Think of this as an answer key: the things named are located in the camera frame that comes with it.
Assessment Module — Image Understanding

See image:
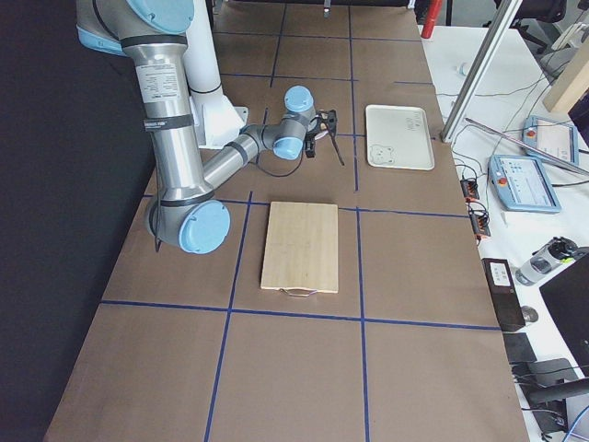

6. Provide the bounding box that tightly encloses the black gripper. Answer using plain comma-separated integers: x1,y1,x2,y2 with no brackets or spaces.
304,136,316,158

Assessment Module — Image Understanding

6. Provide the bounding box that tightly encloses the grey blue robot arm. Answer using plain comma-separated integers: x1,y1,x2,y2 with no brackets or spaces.
76,1,318,254

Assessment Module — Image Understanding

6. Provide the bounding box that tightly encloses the cream plastic tray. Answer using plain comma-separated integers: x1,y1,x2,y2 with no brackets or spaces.
365,104,434,171

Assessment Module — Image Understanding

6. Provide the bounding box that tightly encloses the white mounting pillar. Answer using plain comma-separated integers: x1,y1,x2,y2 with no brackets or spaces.
183,0,245,149

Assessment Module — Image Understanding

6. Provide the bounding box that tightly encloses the wooden cutting board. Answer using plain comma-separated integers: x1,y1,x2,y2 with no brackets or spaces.
260,202,339,294

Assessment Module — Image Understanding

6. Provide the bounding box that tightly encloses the orange black connector block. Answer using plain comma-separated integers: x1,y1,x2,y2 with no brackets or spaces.
460,178,479,203

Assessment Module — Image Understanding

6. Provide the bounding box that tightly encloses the near blue teach pendant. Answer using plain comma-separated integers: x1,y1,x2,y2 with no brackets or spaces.
489,155,561,214

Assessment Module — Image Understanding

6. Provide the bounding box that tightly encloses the blue teach pendant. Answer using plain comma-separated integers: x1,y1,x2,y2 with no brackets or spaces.
489,155,561,214
522,115,579,166

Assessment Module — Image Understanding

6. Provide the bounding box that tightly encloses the black rectangular box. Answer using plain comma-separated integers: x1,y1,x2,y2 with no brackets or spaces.
481,258,525,332

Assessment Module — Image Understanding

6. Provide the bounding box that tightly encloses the far blue teach pendant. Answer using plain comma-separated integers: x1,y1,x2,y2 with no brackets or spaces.
522,115,579,166

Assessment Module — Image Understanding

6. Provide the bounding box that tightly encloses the black monitor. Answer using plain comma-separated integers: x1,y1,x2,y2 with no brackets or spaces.
539,257,589,375

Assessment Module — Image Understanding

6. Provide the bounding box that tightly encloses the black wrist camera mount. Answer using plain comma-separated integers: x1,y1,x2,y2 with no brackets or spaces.
316,110,338,135

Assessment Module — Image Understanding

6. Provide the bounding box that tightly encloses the aluminium frame post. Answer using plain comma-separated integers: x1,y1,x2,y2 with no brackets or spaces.
441,0,523,143

